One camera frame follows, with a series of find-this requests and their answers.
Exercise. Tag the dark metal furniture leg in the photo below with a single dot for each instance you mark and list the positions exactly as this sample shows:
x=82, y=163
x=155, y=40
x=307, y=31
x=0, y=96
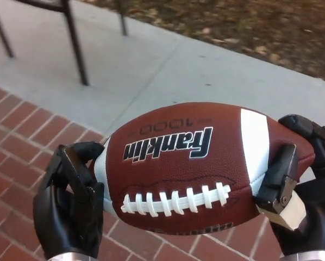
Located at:
x=123, y=19

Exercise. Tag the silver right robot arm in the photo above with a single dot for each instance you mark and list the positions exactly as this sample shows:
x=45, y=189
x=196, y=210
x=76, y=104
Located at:
x=309, y=257

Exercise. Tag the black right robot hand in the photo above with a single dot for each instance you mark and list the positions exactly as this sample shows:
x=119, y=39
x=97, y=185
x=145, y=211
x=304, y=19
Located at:
x=320, y=212

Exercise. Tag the brown Franklin football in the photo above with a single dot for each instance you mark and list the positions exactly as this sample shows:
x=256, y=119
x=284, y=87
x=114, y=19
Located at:
x=195, y=168

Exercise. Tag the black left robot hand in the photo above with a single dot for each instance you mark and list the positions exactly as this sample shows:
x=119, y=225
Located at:
x=62, y=212

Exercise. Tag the dark metal furniture frame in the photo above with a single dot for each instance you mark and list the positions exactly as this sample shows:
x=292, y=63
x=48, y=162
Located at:
x=75, y=40

